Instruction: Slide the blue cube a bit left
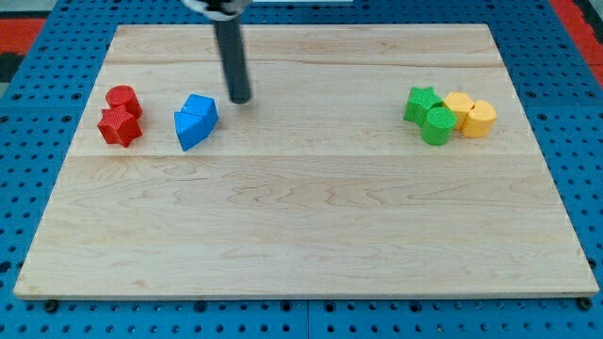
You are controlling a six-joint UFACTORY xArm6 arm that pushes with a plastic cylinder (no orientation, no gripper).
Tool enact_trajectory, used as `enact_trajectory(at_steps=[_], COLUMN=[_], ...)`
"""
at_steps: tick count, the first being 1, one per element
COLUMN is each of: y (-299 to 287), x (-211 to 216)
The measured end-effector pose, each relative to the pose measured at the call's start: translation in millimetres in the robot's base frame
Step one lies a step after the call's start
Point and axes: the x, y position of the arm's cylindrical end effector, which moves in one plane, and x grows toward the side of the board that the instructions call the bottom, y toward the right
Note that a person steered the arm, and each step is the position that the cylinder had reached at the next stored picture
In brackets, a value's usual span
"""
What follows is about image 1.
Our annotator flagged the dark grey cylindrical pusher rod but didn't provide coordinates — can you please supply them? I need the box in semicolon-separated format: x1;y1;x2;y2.
213;18;252;105

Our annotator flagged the white black robot end mount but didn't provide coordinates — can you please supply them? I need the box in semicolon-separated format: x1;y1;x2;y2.
181;0;249;21

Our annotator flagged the blue cube block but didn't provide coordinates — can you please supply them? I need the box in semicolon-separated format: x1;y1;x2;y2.
182;94;219;135

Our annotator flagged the blue triangular prism block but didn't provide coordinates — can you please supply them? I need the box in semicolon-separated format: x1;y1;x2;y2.
174;111;207;152

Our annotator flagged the red cylinder block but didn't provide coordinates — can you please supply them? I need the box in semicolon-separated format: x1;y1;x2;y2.
106;85;142;119

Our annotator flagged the red star block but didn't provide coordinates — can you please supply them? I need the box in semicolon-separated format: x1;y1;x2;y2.
97;105;142;148

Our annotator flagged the light wooden board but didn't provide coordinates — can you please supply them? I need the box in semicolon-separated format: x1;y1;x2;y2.
14;24;599;300

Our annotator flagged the green star block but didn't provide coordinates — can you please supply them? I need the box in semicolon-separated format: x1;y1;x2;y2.
403;87;443;127

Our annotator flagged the green cylinder block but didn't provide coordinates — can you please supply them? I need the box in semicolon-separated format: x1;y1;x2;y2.
421;107;457;146

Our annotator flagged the yellow hexagon block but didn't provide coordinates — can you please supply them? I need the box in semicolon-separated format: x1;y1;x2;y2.
443;92;475;130

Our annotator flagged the yellow heart block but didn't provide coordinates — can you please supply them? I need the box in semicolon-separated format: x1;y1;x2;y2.
461;100;497;138

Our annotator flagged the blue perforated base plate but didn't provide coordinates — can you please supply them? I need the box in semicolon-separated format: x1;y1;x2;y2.
1;1;602;338

